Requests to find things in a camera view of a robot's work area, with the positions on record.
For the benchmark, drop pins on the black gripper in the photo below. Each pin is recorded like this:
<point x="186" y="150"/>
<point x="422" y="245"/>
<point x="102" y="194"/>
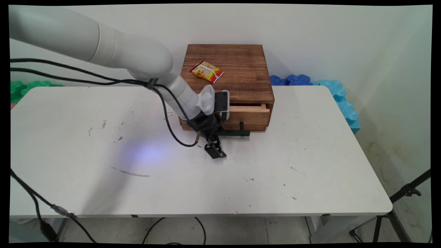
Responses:
<point x="206" y="123"/>

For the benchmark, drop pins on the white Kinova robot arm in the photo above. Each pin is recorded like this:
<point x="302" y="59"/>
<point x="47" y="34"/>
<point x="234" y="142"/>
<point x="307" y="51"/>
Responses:
<point x="113" y="48"/>

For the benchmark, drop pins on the yellow red snack packet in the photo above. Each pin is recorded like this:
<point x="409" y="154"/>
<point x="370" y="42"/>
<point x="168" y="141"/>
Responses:
<point x="206" y="71"/>

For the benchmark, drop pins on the brown wooden drawer cabinet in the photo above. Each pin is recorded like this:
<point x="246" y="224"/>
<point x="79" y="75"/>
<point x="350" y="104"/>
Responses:
<point x="241" y="65"/>

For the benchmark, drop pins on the dark blue foam mat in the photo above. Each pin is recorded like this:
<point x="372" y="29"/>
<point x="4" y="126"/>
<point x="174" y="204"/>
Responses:
<point x="293" y="80"/>

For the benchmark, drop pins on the light blue foam mat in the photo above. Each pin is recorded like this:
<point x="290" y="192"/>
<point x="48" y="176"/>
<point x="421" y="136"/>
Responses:
<point x="344" y="103"/>

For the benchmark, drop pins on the white table leg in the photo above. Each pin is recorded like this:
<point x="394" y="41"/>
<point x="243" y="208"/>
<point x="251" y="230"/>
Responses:
<point x="330" y="229"/>

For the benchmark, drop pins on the black table leg strut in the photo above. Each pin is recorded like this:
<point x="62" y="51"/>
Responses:
<point x="61" y="227"/>

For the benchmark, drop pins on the green foam mat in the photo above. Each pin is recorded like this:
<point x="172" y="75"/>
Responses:
<point x="27" y="89"/>

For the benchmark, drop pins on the pink foam mat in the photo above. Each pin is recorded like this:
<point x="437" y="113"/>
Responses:
<point x="12" y="106"/>

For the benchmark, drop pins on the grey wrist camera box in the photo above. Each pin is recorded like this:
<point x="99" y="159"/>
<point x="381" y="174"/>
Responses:
<point x="223" y="101"/>

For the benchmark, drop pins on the black camera tripod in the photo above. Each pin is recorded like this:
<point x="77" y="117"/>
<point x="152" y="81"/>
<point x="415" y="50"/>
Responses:
<point x="399" y="196"/>

